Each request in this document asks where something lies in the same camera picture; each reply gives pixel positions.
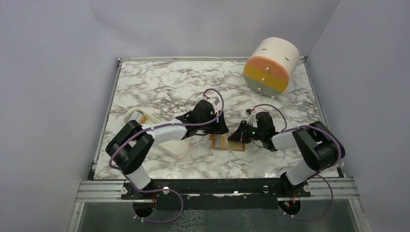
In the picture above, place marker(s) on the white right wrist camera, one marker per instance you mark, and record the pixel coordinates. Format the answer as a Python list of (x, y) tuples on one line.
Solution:
[(251, 120)]

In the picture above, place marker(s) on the black metal base rail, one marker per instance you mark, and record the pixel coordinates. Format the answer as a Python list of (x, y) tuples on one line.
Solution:
[(194, 194)]

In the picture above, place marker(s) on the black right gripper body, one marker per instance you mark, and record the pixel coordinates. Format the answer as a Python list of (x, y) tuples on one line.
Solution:
[(248, 132)]

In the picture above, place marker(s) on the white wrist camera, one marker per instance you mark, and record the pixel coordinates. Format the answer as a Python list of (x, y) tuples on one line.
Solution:
[(215, 101), (251, 120)]

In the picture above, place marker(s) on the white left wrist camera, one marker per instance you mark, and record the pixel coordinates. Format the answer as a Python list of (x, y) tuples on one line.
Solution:
[(215, 101)]

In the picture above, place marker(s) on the yellow leather card holder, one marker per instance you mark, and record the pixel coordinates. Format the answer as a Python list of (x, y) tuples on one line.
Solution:
[(220, 142)]

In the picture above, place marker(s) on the white oval plastic tray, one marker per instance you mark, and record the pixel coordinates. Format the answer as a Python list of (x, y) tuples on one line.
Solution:
[(168, 136)]

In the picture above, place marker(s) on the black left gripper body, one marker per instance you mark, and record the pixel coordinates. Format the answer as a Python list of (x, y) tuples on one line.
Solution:
[(212, 128)]

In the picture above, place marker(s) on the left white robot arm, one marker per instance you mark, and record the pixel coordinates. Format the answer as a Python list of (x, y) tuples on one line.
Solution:
[(129, 148)]

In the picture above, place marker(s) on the cylindrical pastel drawer box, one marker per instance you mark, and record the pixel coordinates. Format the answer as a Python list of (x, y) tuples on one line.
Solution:
[(270, 67)]

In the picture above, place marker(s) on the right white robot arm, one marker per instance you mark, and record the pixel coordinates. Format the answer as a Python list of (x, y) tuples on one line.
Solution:
[(319, 148)]

